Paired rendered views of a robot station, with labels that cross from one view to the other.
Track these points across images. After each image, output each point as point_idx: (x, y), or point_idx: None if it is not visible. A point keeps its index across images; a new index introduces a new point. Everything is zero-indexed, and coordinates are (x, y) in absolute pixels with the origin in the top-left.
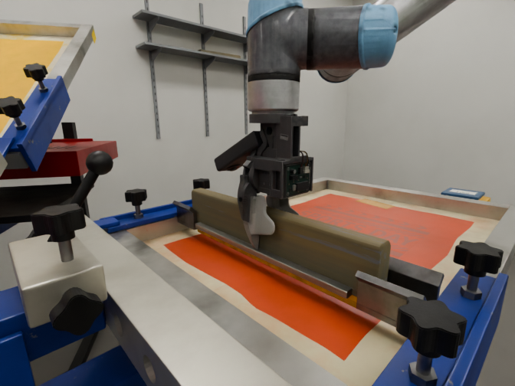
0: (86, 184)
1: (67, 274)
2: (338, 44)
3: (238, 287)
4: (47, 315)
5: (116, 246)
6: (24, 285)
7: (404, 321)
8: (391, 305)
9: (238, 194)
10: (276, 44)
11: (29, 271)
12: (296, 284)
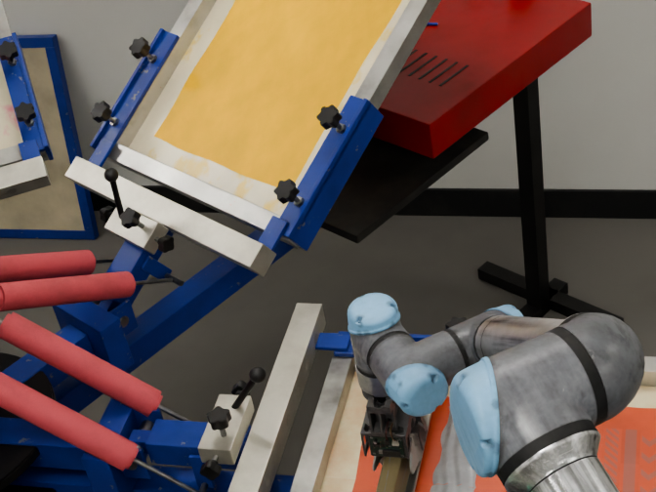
0: (249, 386)
1: (215, 448)
2: (382, 385)
3: (357, 489)
4: (207, 460)
5: (279, 414)
6: (199, 445)
7: None
8: None
9: None
10: (356, 352)
11: (207, 434)
12: None
